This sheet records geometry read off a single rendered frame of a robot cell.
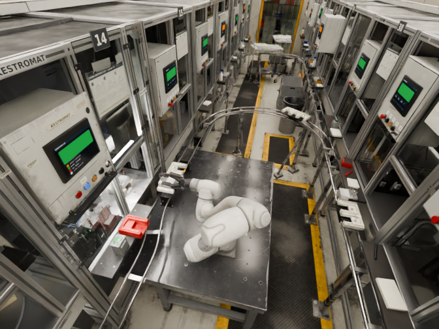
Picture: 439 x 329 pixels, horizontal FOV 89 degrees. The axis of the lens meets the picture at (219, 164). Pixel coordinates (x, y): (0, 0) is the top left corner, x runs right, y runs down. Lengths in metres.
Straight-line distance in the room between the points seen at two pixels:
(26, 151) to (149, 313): 1.76
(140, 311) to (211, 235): 1.56
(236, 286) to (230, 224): 0.79
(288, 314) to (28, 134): 2.25
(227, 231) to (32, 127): 0.83
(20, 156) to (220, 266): 1.31
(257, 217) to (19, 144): 0.94
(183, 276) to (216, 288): 0.24
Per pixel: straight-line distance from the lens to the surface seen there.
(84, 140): 1.22
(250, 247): 1.84
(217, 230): 0.97
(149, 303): 2.43
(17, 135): 1.04
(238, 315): 2.10
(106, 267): 1.60
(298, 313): 2.47
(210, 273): 1.72
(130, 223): 1.68
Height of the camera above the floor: 2.26
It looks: 40 degrees down
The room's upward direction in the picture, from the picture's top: 3 degrees clockwise
